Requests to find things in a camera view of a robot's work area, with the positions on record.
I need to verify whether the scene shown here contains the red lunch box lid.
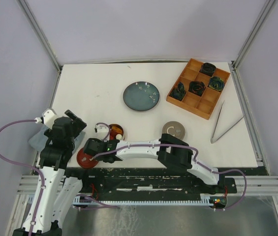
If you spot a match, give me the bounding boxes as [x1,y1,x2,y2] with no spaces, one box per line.
[76,148,99,169]

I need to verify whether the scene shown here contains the red steel lunch bowl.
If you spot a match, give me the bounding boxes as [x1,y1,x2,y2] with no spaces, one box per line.
[109,124,125,141]

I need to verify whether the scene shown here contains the fried chicken piece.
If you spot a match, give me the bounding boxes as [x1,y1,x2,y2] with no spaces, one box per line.
[111,125,123,134]

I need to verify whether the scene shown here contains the blue ceramic food plate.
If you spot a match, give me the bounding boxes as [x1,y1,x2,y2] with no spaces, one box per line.
[123,81,160,112]

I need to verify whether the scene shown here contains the beige lunch box lid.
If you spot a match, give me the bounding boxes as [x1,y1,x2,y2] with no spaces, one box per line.
[162,121,185,140]

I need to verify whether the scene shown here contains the metal tongs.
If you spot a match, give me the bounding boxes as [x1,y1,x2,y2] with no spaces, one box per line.
[211,99,245,144]

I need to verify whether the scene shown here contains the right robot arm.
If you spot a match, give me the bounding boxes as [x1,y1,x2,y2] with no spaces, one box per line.
[83,134,225,192]

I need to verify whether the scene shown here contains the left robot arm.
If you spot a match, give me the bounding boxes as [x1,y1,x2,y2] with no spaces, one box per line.
[13,109,90,236]

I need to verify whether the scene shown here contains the light blue cloth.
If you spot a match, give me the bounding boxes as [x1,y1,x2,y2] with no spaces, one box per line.
[28,126,86,153]

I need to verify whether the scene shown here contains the blue rolled napkin left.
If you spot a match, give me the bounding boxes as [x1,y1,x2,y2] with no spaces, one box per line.
[170,82,186,101]

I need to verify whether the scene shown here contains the orange black rolled napkin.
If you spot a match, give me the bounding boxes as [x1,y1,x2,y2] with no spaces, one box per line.
[188,81,206,96]

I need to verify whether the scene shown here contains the green rolled napkin right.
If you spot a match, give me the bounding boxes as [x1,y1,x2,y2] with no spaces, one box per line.
[208,76,225,92]

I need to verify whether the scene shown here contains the dark rolled napkin top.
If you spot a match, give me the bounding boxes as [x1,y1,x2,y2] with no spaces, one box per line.
[200,62,216,76]

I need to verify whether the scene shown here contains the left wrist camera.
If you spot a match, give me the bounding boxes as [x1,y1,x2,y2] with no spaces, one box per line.
[34,109,59,129]

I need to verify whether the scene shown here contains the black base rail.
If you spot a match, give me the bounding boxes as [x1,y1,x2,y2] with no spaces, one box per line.
[34,167,238,197]

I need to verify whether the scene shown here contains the white cable duct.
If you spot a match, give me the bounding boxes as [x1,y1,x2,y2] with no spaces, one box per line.
[72,193,218,205]

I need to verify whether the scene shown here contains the left aluminium frame post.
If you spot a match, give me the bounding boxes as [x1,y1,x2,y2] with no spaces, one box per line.
[17,0,62,71]

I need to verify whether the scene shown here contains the aluminium frame post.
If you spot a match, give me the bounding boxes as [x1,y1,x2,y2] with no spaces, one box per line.
[17,0,62,71]
[232,0,277,70]

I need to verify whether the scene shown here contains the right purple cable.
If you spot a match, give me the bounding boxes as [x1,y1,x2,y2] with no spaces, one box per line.
[89,122,247,211]

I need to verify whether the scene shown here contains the right aluminium frame post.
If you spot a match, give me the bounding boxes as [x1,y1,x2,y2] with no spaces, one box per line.
[232,0,277,70]

